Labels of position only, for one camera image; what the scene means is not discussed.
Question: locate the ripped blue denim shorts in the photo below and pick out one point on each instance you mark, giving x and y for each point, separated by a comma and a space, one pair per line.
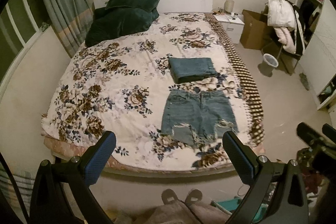
197, 118

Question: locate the floral bed blanket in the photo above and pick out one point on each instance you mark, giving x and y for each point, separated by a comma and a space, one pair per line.
122, 85

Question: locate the beige cylindrical lamp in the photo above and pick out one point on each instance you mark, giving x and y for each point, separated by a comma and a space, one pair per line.
228, 6

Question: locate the dark green velvet blanket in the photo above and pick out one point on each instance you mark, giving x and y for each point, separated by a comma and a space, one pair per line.
121, 18

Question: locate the window with white frame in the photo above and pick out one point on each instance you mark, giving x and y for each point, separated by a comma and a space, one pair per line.
22, 23

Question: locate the white nightstand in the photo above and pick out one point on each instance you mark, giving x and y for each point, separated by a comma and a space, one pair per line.
232, 24

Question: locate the white puffer jacket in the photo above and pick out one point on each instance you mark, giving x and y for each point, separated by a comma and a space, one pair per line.
280, 14

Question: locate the black garment white stripes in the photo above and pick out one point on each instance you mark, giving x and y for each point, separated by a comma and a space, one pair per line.
297, 33

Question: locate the grey slipper pair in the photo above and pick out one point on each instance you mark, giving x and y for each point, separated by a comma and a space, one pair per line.
304, 81

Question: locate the brown cardboard box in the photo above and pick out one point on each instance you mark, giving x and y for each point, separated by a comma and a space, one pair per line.
256, 30

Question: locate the wooden chair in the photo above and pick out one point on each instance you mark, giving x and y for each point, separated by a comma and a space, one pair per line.
288, 60

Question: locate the white wardrobe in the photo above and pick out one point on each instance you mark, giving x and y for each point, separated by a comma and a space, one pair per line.
318, 61

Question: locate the pink jacket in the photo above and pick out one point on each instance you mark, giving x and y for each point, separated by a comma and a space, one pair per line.
285, 38

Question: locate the white mesh waste bin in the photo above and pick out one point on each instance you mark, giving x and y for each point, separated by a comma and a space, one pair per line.
268, 64

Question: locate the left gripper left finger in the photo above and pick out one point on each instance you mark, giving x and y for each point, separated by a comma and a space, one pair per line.
49, 203

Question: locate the folded dark blue jeans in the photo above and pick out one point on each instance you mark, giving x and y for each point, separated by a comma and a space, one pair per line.
186, 70

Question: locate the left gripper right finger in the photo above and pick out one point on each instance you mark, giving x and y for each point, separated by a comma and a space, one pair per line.
289, 201

